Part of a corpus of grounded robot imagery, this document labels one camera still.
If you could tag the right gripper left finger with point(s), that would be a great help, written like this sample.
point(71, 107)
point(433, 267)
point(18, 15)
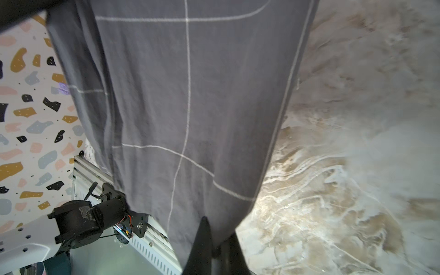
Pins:
point(200, 258)

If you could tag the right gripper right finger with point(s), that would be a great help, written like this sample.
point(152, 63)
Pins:
point(232, 260)

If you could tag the grey checked pillowcase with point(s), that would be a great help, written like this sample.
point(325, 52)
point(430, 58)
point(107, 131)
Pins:
point(182, 100)

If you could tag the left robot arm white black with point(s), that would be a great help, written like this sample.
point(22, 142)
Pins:
point(70, 226)

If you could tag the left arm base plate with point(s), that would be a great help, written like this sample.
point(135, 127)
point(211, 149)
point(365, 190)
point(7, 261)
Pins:
point(115, 210)

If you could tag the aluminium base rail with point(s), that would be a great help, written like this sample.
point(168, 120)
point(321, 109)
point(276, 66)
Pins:
point(148, 245)

